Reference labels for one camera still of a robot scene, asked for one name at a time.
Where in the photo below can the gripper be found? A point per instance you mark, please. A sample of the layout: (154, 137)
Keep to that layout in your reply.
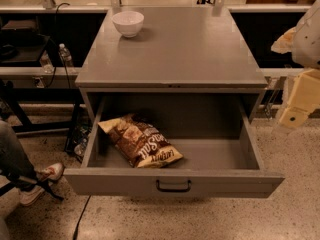
(308, 40)

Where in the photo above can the brown chip bag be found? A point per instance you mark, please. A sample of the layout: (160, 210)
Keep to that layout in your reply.
(140, 143)

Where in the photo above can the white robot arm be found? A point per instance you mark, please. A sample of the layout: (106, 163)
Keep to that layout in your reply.
(303, 42)

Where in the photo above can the grey cabinet counter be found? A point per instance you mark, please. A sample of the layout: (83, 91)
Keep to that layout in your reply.
(186, 65)

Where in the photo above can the grey open top drawer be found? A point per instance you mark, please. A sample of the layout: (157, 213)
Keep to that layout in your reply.
(220, 159)

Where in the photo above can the white ceramic bowl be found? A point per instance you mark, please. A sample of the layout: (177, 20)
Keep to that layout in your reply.
(128, 23)

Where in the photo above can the clear plastic water bottle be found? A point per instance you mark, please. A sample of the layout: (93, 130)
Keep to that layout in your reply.
(65, 56)

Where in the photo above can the black side table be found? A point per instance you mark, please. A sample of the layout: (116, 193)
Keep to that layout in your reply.
(23, 79)

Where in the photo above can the white and red sneaker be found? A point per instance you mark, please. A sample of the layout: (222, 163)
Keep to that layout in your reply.
(46, 177)

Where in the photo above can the person leg in jeans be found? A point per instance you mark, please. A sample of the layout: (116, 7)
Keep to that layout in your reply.
(13, 158)

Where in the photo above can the black drawer handle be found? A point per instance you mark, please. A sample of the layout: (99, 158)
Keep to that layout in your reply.
(164, 187)

